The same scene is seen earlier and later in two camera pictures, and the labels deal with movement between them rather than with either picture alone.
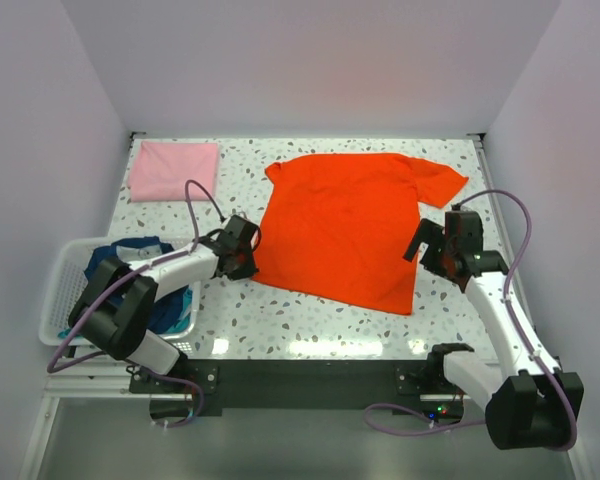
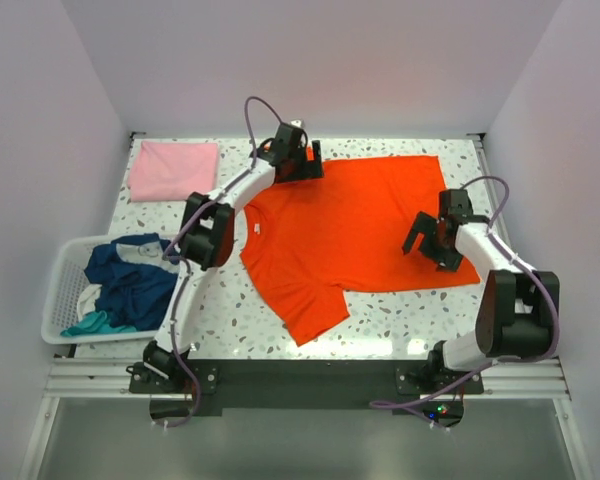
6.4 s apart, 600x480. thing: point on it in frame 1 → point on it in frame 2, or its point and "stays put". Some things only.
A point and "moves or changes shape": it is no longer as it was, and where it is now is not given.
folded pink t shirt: (159, 171) stays put
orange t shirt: (338, 224) moves or changes shape
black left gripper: (247, 271) → (310, 169)
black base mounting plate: (281, 386) stays put
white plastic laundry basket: (65, 273) stays put
